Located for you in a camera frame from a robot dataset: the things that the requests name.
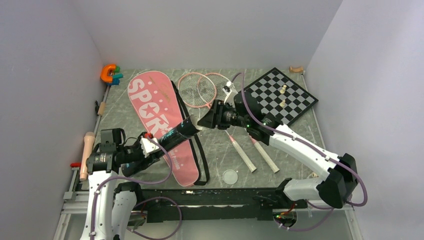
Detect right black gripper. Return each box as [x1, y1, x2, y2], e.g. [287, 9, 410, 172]
[197, 99, 250, 130]

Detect black shuttlecock tube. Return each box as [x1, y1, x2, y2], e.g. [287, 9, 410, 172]
[121, 115, 202, 177]

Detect clear tube lid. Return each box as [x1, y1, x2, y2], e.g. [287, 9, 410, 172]
[222, 169, 238, 185]

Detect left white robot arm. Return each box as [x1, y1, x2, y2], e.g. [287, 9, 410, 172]
[80, 128, 160, 240]

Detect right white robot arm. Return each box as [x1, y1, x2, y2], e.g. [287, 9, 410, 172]
[197, 93, 359, 209]

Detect left pink badminton racket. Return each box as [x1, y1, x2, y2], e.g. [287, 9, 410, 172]
[177, 72, 258, 174]

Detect pink badminton racket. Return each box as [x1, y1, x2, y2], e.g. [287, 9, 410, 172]
[196, 72, 280, 174]
[177, 72, 258, 174]

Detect right pink badminton racket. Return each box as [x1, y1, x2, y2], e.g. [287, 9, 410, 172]
[196, 72, 280, 174]

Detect small wooden brush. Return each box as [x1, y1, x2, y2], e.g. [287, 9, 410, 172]
[94, 100, 106, 116]

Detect pink racket bag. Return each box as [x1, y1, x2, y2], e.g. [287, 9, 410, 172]
[127, 70, 209, 187]

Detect red clamp knob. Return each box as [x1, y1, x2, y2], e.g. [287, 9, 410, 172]
[70, 162, 82, 168]

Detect black white chessboard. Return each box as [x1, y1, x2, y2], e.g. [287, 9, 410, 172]
[244, 67, 319, 126]

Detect blue green toy blocks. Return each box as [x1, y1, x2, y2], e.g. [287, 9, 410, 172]
[106, 65, 124, 86]

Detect white chess piece upper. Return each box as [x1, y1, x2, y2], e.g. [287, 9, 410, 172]
[280, 84, 287, 94]

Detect orange C toy block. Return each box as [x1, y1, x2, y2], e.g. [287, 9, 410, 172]
[100, 64, 117, 84]

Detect wooden arch block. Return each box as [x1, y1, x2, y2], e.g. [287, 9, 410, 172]
[289, 66, 304, 74]

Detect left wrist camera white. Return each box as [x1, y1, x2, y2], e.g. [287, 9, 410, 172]
[140, 137, 160, 158]

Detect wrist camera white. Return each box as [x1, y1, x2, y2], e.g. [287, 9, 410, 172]
[140, 137, 160, 158]
[222, 81, 238, 107]

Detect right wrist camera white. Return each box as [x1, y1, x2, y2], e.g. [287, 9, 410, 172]
[222, 81, 238, 107]

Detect beige handle tool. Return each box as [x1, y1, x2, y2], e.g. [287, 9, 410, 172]
[79, 132, 96, 182]

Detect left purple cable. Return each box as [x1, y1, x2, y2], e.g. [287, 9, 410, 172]
[89, 134, 182, 240]

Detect purple cable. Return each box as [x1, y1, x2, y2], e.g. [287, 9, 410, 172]
[231, 72, 369, 232]
[89, 134, 182, 240]

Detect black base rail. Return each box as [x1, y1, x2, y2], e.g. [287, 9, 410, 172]
[107, 187, 309, 223]

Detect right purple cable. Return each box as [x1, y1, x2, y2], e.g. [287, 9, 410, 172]
[231, 72, 369, 232]

